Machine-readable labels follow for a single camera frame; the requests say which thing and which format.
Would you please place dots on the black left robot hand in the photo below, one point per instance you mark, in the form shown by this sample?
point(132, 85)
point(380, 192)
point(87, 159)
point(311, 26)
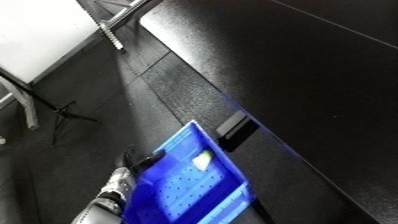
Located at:
point(145, 161)

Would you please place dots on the paper cup with green band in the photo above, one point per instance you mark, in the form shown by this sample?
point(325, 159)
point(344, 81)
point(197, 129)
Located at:
point(203, 160)

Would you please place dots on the pale left robot arm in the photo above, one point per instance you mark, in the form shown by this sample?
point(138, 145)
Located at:
point(103, 200)

